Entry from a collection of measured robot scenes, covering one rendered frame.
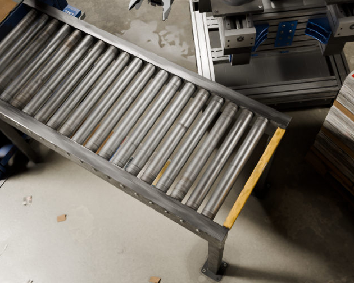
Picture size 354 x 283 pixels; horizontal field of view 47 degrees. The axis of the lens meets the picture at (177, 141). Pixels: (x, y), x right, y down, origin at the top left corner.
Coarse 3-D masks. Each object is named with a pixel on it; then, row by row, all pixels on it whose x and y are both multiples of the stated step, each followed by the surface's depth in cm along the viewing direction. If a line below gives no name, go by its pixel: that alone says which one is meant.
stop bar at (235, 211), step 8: (280, 128) 151; (280, 136) 149; (272, 144) 148; (264, 152) 147; (272, 152) 147; (264, 160) 146; (256, 168) 144; (264, 168) 145; (256, 176) 143; (248, 184) 142; (248, 192) 141; (240, 200) 140; (232, 208) 139; (240, 208) 138; (232, 216) 138; (224, 224) 137; (232, 224) 136
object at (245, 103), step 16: (32, 0) 191; (48, 16) 187; (64, 16) 185; (96, 32) 179; (128, 48) 174; (128, 64) 182; (144, 64) 174; (160, 64) 169; (176, 64) 169; (192, 80) 165; (208, 80) 164; (192, 96) 174; (224, 96) 161; (240, 96) 160; (240, 112) 163; (256, 112) 156; (272, 112) 156; (272, 128) 159
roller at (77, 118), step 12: (120, 60) 172; (108, 72) 169; (120, 72) 173; (96, 84) 168; (108, 84) 169; (96, 96) 166; (84, 108) 163; (72, 120) 161; (60, 132) 159; (72, 132) 161
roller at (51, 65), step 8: (80, 32) 181; (72, 40) 179; (80, 40) 182; (64, 48) 177; (72, 48) 180; (56, 56) 175; (64, 56) 177; (48, 64) 174; (56, 64) 175; (40, 72) 172; (48, 72) 173; (32, 80) 171; (40, 80) 171; (24, 88) 169; (32, 88) 169; (16, 96) 168; (24, 96) 168; (32, 96) 170; (16, 104) 166; (24, 104) 169
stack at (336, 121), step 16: (352, 80) 157; (352, 96) 163; (336, 112) 178; (352, 112) 170; (336, 128) 186; (352, 128) 177; (320, 144) 208; (336, 144) 196; (352, 144) 184; (320, 160) 217; (336, 160) 204; (352, 160) 192; (336, 176) 213; (352, 176) 201; (352, 192) 210
